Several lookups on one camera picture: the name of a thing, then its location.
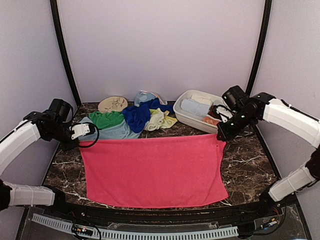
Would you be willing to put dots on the light blue dotted towel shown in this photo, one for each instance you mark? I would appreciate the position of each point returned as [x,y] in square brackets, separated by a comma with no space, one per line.
[145,96]

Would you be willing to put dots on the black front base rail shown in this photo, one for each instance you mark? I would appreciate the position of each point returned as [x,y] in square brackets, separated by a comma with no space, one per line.
[237,214]

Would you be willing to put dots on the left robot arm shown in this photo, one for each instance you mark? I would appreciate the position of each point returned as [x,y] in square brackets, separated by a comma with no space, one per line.
[22,160]

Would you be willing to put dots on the beige bird-painted plate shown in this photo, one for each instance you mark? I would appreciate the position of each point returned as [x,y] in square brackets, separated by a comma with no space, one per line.
[112,104]

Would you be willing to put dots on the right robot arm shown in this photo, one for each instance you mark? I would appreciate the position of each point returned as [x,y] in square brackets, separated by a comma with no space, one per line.
[300,139]

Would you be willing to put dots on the black right frame post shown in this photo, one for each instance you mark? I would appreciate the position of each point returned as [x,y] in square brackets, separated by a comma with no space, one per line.
[260,46]

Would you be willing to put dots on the royal blue towel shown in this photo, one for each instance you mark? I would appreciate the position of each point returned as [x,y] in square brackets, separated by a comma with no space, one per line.
[137,116]

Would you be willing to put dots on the pink towel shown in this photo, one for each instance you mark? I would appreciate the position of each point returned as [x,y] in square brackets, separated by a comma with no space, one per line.
[153,173]

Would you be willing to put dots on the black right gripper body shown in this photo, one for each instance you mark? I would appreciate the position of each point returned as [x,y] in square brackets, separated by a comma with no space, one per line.
[241,121]

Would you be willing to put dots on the grey-blue towel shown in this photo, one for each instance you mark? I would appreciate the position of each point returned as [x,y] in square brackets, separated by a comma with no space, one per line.
[118,132]

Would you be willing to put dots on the large pale blue towel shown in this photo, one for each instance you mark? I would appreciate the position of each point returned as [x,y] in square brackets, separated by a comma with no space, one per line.
[194,107]

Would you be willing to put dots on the brown rolled towel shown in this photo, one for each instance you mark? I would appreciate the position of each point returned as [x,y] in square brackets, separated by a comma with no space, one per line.
[213,112]

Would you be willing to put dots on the white rolled towel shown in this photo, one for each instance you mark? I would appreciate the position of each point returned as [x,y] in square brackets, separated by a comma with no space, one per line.
[202,99]

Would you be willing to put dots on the orange patterned rolled towel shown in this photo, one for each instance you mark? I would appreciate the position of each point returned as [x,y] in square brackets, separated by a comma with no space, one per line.
[210,120]

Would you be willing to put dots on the black left frame post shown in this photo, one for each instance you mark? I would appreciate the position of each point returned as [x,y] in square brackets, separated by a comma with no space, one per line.
[63,51]

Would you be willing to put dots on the black frame post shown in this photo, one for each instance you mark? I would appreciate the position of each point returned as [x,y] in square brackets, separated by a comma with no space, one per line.
[63,51]
[260,46]

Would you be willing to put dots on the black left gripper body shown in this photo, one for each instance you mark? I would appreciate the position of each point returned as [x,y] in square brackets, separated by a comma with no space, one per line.
[58,133]

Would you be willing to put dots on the white slotted cable duct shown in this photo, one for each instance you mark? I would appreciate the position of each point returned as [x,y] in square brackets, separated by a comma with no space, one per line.
[121,231]

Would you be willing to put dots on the pale green rolled towel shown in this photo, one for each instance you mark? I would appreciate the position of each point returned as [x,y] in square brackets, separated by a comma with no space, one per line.
[219,101]

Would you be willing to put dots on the white plastic basin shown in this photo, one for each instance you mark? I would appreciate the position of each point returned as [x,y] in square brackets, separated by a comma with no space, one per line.
[191,119]

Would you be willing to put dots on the pale yellow patterned towel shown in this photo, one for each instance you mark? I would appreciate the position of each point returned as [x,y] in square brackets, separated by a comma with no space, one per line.
[159,120]

